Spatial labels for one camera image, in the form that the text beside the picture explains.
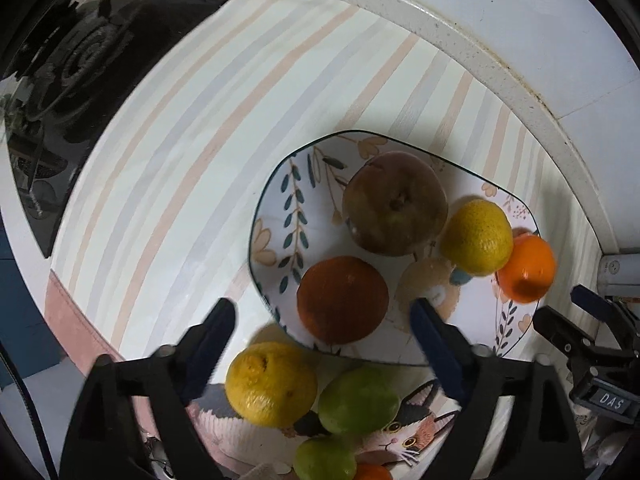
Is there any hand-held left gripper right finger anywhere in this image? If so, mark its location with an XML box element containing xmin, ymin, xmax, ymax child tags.
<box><xmin>409</xmin><ymin>297</ymin><xmax>586</xmax><ymax>480</ymax></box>

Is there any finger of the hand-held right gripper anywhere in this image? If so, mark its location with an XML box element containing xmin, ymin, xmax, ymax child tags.
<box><xmin>532</xmin><ymin>305</ymin><xmax>608</xmax><ymax>376</ymax></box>
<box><xmin>571</xmin><ymin>284</ymin><xmax>640</xmax><ymax>346</ymax></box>

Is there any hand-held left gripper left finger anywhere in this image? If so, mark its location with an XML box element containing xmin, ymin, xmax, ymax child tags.
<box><xmin>59</xmin><ymin>298</ymin><xmax>237</xmax><ymax>480</ymax></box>

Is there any large yellow citrus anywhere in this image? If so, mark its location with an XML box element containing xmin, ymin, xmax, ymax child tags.
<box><xmin>225</xmin><ymin>342</ymin><xmax>318</xmax><ymax>428</ymax></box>

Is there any large green apple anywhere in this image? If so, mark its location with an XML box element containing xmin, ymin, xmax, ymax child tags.
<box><xmin>318</xmin><ymin>366</ymin><xmax>401</xmax><ymax>436</ymax></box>

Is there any orange mandarin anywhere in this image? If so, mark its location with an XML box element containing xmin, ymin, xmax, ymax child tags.
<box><xmin>495</xmin><ymin>234</ymin><xmax>557</xmax><ymax>304</ymax></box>
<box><xmin>354</xmin><ymin>464</ymin><xmax>393</xmax><ymax>480</ymax></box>

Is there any small green apple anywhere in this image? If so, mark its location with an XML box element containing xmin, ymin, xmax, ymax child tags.
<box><xmin>293</xmin><ymin>436</ymin><xmax>358</xmax><ymax>480</ymax></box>

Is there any floral ceramic plate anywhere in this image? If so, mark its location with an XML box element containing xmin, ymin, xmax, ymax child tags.
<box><xmin>248</xmin><ymin>130</ymin><xmax>543</xmax><ymax>366</ymax></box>

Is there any dark red fruit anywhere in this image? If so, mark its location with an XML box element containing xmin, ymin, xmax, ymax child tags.
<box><xmin>296</xmin><ymin>256</ymin><xmax>390</xmax><ymax>345</ymax></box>

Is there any small yellow citrus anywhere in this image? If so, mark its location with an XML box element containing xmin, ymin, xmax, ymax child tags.
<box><xmin>439</xmin><ymin>199</ymin><xmax>515</xmax><ymax>277</ymax></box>

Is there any brown apple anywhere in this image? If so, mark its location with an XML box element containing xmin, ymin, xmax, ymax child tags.
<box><xmin>342</xmin><ymin>151</ymin><xmax>449</xmax><ymax>257</ymax></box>

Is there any striped cat print table mat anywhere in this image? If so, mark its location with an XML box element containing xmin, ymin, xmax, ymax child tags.
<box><xmin>45</xmin><ymin>0</ymin><xmax>603</xmax><ymax>480</ymax></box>

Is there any blue cabinet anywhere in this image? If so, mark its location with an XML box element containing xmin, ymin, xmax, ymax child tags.
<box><xmin>0</xmin><ymin>220</ymin><xmax>66</xmax><ymax>391</ymax></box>

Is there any black gas stove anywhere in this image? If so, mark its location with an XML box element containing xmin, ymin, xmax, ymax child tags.
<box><xmin>0</xmin><ymin>0</ymin><xmax>231</xmax><ymax>258</ymax></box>

